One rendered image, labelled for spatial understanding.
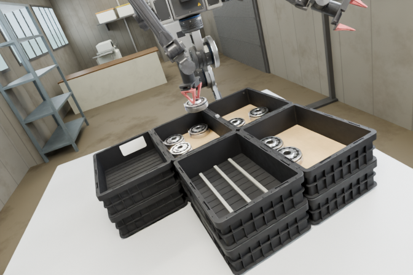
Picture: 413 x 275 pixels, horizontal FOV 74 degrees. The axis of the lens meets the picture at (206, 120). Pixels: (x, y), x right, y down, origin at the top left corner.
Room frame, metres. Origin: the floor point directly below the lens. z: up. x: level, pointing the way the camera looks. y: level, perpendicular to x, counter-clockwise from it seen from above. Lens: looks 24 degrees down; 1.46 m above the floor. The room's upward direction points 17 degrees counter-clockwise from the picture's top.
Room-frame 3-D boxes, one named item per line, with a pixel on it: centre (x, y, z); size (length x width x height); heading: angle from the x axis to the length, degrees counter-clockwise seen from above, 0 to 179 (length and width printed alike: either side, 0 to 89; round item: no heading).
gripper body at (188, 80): (1.18, 0.02, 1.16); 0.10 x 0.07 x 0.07; 151
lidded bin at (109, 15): (8.83, 1.87, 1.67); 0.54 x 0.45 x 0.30; 98
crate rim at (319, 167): (0.86, -0.31, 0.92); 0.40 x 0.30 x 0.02; 17
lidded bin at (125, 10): (8.91, 1.28, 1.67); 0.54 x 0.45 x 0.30; 98
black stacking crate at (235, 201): (0.77, -0.03, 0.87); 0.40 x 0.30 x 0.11; 17
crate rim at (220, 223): (0.77, -0.03, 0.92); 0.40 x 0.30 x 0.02; 17
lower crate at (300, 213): (0.77, -0.03, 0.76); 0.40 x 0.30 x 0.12; 17
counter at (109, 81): (6.05, 1.60, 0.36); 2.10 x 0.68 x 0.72; 98
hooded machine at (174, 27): (7.44, 0.01, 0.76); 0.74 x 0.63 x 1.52; 7
